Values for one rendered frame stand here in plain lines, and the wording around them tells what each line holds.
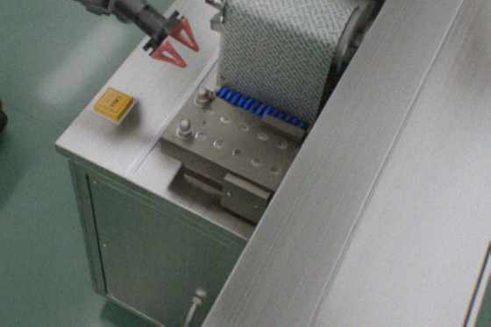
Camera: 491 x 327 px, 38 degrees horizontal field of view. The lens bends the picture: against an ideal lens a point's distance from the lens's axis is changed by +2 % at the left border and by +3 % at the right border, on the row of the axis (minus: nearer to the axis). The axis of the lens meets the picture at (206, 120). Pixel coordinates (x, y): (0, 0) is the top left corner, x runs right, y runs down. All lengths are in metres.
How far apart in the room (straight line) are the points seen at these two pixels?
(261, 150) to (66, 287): 1.18
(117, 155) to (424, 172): 0.82
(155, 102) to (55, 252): 0.97
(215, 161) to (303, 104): 0.23
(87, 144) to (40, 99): 1.29
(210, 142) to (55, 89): 1.54
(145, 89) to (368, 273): 0.97
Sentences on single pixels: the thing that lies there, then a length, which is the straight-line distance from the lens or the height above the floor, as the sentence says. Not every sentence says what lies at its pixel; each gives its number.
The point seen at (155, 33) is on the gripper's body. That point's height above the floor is 1.15.
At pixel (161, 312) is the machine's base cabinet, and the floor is 0.23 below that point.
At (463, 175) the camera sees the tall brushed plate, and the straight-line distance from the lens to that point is 1.02.
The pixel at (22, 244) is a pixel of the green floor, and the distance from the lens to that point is 2.56.
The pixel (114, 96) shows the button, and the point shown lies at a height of 0.92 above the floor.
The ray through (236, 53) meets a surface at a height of 1.15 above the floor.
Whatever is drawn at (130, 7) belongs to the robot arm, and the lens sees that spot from 1.53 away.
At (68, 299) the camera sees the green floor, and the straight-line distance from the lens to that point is 2.45.
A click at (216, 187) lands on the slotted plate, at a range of 1.55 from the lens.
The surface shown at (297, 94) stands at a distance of 1.48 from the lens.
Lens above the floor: 2.23
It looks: 53 degrees down
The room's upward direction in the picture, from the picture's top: 4 degrees clockwise
